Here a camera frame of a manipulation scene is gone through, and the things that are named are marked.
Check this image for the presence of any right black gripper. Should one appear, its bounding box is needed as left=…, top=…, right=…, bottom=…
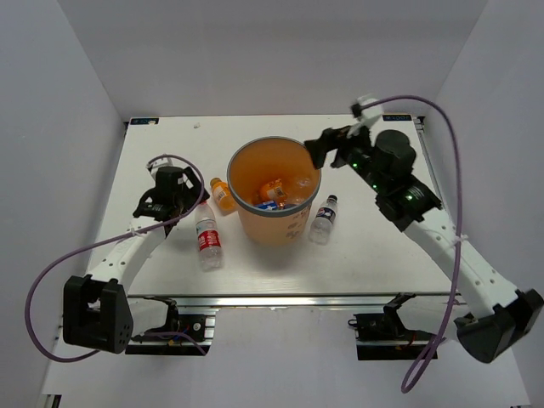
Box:
left=303, top=118, right=387, bottom=193

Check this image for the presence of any clear bottle blue label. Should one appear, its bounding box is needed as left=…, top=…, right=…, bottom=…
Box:
left=286, top=178, right=315, bottom=206

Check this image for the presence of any orange juice bottle wide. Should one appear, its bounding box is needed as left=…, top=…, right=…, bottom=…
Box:
left=253, top=178, right=287, bottom=204

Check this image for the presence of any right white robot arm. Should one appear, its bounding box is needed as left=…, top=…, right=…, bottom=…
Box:
left=303, top=127, right=543, bottom=363

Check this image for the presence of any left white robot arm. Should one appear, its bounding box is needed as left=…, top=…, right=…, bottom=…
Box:
left=62, top=166, right=208, bottom=354

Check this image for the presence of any orange plastic bin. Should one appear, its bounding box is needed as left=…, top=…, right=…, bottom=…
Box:
left=227, top=136, right=321, bottom=246

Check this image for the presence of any crushed bottle inside bin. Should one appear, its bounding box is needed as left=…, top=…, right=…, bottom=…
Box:
left=254, top=200, right=296, bottom=211

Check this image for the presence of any small orange juice bottle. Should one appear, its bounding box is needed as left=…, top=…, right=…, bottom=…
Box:
left=210, top=178, right=236, bottom=214

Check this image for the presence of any right blue table sticker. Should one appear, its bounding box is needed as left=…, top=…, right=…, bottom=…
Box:
left=382, top=114, right=413, bottom=122

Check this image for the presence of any blue table sticker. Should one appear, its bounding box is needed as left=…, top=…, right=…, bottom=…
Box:
left=129, top=117, right=159, bottom=126
left=382, top=114, right=413, bottom=122

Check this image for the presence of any clear bottle red label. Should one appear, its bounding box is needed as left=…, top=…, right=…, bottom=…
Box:
left=195, top=201, right=224, bottom=271

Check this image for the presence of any clear bottle black cap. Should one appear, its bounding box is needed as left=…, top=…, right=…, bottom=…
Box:
left=309, top=195, right=337, bottom=245

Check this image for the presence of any left blue table sticker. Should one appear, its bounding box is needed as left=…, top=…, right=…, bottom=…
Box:
left=129, top=117, right=159, bottom=126

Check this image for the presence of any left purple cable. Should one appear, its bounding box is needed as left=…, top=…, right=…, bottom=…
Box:
left=24, top=154, right=212, bottom=363

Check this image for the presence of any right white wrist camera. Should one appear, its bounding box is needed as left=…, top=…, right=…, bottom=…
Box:
left=347, top=94, right=383, bottom=139

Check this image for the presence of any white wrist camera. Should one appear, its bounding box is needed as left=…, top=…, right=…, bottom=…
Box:
left=146, top=157, right=173, bottom=179
left=347, top=94, right=383, bottom=139

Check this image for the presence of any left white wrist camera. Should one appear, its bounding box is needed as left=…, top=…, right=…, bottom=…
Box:
left=146, top=157, right=173, bottom=179

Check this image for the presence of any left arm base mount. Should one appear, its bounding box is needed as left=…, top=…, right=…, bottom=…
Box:
left=125, top=297, right=218, bottom=356

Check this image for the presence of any aluminium table rail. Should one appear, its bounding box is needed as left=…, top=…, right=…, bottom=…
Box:
left=127, top=292, right=464, bottom=309

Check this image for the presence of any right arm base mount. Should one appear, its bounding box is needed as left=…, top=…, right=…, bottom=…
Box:
left=347, top=292, right=445, bottom=361

